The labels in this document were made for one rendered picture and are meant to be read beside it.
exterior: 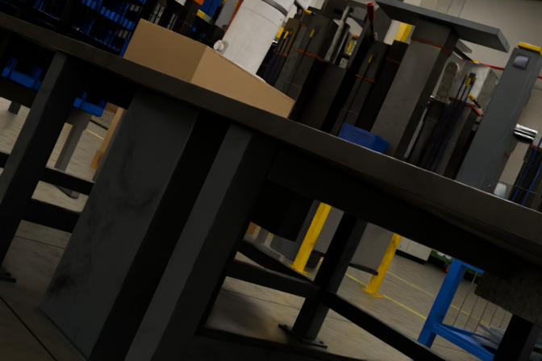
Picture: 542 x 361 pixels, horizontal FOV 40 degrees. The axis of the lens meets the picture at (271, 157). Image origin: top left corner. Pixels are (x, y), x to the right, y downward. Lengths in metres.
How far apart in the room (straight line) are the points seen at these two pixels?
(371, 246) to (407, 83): 3.82
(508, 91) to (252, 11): 0.68
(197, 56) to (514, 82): 0.81
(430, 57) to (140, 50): 0.77
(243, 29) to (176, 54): 0.22
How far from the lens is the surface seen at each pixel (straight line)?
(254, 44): 1.96
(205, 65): 1.76
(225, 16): 2.91
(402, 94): 2.09
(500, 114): 2.00
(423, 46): 2.11
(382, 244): 5.93
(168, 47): 1.87
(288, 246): 5.74
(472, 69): 2.22
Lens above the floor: 0.61
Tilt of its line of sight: level
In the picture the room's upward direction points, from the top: 24 degrees clockwise
